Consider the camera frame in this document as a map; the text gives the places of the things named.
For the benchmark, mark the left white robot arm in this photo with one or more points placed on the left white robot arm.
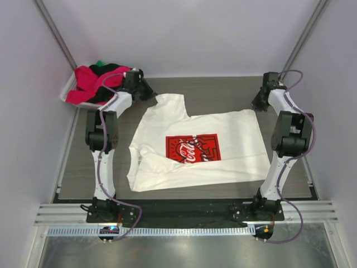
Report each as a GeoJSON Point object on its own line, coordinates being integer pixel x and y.
{"type": "Point", "coordinates": [102, 134]}

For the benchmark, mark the white coca-cola t-shirt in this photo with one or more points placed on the white coca-cola t-shirt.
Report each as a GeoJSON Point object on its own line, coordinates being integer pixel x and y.
{"type": "Point", "coordinates": [171, 149]}

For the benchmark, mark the white plastic laundry basket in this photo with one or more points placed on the white plastic laundry basket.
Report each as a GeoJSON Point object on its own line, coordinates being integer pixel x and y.
{"type": "Point", "coordinates": [66, 95]}

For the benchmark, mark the black t-shirt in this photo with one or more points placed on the black t-shirt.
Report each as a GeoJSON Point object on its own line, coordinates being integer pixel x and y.
{"type": "Point", "coordinates": [108, 69]}

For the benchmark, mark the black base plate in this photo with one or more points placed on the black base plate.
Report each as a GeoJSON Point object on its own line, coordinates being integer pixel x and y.
{"type": "Point", "coordinates": [172, 213]}

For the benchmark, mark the green t-shirt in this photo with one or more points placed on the green t-shirt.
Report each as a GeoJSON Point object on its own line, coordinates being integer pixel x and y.
{"type": "Point", "coordinates": [100, 63]}

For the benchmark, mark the aluminium frame rail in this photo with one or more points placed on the aluminium frame rail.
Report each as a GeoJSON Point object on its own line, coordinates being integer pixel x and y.
{"type": "Point", "coordinates": [306, 211]}

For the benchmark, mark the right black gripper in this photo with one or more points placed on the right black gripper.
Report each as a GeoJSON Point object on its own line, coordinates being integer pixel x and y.
{"type": "Point", "coordinates": [256, 106]}

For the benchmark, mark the pink t-shirt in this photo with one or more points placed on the pink t-shirt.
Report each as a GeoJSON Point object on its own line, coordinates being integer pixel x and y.
{"type": "Point", "coordinates": [85, 83]}

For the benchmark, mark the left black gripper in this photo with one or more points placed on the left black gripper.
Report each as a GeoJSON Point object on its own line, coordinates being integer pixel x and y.
{"type": "Point", "coordinates": [150, 94]}

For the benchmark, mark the white slotted cable duct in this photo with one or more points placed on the white slotted cable duct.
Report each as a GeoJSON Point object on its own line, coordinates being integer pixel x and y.
{"type": "Point", "coordinates": [108, 231]}

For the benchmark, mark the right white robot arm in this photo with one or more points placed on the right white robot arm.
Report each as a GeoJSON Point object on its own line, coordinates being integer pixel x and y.
{"type": "Point", "coordinates": [293, 137]}

